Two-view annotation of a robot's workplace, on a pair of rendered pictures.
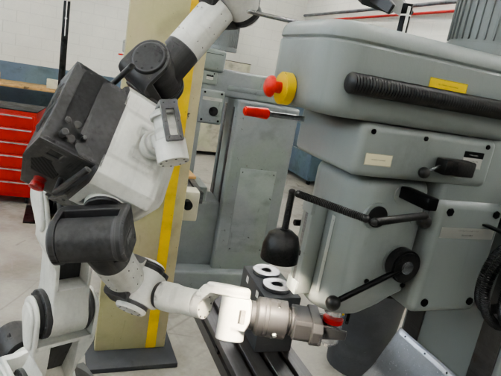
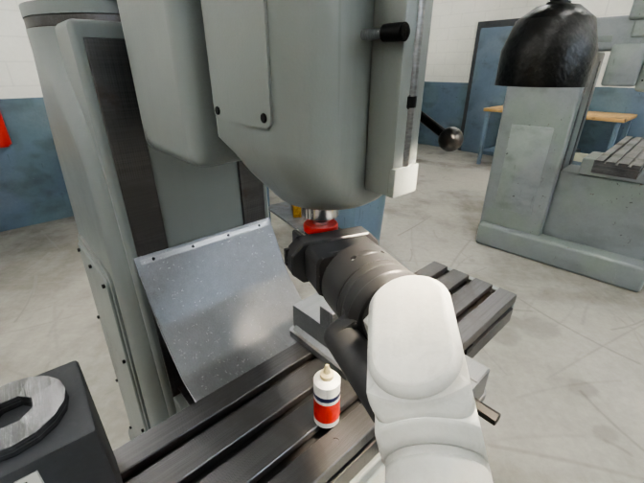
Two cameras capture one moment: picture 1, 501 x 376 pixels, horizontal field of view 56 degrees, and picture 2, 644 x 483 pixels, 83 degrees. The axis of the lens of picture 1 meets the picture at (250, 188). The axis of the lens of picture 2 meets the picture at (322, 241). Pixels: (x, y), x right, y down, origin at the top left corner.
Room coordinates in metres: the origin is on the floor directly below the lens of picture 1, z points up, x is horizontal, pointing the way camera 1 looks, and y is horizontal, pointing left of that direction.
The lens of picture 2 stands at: (1.14, 0.19, 1.46)
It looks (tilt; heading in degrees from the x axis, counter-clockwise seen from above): 26 degrees down; 251
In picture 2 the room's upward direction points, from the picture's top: straight up
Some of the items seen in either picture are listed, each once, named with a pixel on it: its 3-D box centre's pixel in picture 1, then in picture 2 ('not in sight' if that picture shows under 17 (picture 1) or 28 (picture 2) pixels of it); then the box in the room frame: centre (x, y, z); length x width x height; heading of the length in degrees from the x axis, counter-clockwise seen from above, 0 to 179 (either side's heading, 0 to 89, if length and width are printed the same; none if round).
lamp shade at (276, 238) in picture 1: (281, 244); (548, 45); (0.84, -0.08, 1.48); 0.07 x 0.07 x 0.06
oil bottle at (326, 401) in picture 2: not in sight; (327, 392); (1.00, -0.18, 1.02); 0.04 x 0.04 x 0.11
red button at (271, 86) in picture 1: (273, 86); not in sight; (0.89, -0.01, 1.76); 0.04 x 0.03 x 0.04; 23
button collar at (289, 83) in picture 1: (284, 88); not in sight; (0.90, -0.03, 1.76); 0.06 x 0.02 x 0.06; 23
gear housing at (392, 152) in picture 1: (391, 145); not in sight; (1.01, -0.28, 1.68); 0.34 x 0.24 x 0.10; 113
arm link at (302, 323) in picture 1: (292, 322); (349, 272); (0.99, -0.15, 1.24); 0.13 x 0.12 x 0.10; 3
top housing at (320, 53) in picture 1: (395, 81); not in sight; (1.00, -0.26, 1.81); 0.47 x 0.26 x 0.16; 113
